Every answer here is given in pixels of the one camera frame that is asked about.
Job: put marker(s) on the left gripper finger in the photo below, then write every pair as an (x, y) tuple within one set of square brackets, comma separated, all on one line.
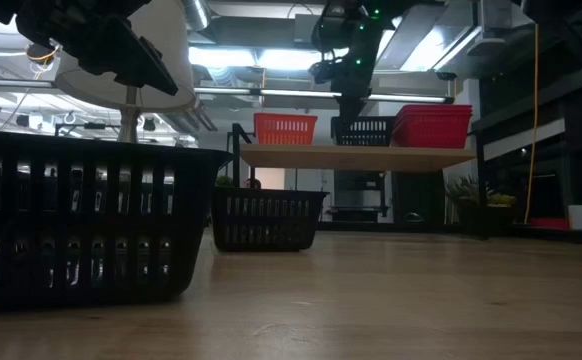
[(111, 72), (146, 60)]

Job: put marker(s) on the black slotted plastic basket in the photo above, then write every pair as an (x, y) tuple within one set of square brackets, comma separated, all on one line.
[(71, 260), (378, 132), (271, 220)]

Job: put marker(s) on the orange slotted plastic basket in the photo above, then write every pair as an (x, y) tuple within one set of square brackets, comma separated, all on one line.
[(285, 130)]

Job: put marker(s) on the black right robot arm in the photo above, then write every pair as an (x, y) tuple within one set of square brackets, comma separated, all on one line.
[(343, 30)]

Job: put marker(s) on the wooden shelf black metal legs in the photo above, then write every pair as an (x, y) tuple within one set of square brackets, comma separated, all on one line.
[(351, 157)]

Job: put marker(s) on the white shade table lamp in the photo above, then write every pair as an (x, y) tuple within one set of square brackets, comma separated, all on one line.
[(166, 30)]

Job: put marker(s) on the long ceiling light bar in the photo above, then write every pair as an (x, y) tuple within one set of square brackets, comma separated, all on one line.
[(281, 93)]

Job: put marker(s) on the person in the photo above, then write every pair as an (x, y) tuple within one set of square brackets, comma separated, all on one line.
[(252, 184)]

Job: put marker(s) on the potted spiky succulent plant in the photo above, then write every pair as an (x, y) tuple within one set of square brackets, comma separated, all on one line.
[(466, 192)]

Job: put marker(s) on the small green background plant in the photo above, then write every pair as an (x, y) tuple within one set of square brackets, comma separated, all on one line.
[(223, 181)]

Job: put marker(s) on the yellowish green background plant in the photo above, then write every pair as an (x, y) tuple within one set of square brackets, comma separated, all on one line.
[(502, 200)]

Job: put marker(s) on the low red background item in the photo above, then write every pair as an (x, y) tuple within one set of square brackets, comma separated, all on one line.
[(548, 223)]

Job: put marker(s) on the white cup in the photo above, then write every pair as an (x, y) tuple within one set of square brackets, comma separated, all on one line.
[(580, 217)]

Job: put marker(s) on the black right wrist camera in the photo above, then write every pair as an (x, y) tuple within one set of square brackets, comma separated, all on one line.
[(325, 71)]

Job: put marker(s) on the black background rig frame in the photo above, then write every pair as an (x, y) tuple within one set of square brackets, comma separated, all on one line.
[(93, 125)]

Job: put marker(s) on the silver round ceiling duct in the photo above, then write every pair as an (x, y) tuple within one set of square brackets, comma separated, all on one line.
[(197, 12)]

